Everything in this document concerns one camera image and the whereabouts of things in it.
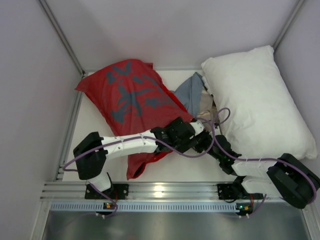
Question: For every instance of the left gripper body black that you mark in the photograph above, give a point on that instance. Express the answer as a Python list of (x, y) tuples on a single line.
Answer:
[(180, 135)]

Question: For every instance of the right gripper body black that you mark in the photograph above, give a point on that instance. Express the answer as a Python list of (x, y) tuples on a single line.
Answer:
[(208, 146)]

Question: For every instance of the red pillowcase with grey print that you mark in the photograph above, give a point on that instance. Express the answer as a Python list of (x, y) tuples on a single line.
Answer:
[(132, 97)]

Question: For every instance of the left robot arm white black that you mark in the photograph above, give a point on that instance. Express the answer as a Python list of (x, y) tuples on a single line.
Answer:
[(94, 150)]

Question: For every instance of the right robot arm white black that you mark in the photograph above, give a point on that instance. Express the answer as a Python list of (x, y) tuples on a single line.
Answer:
[(284, 177)]

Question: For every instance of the beige grey pillowcase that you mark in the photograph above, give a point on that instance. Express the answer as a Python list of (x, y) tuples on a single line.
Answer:
[(207, 106)]

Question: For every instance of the blue grey pillowcase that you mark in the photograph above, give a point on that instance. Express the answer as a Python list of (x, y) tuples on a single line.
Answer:
[(189, 93)]

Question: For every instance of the white bare pillow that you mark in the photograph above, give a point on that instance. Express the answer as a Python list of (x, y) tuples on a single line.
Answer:
[(259, 116)]

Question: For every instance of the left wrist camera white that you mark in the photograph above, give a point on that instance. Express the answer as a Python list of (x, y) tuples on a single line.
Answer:
[(198, 127)]

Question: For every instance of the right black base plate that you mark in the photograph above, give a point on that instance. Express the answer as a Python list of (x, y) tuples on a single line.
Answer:
[(232, 192)]

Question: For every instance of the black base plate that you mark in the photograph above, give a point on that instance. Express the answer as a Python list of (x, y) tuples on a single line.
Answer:
[(118, 191), (232, 192)]

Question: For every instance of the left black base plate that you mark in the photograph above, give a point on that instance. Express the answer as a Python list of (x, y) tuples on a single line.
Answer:
[(118, 191)]

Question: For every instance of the white slotted cable duct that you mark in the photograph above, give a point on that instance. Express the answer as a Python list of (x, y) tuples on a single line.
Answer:
[(157, 207)]

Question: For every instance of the aluminium mounting rail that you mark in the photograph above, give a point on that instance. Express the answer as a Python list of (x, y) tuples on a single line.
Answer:
[(138, 191)]

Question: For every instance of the right aluminium corner post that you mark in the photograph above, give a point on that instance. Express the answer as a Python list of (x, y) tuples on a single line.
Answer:
[(299, 5)]

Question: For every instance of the aluminium corner post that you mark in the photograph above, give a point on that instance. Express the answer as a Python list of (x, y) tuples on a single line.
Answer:
[(299, 5), (61, 35)]

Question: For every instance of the left aluminium corner post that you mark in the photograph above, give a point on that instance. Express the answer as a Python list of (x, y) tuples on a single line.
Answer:
[(61, 35)]

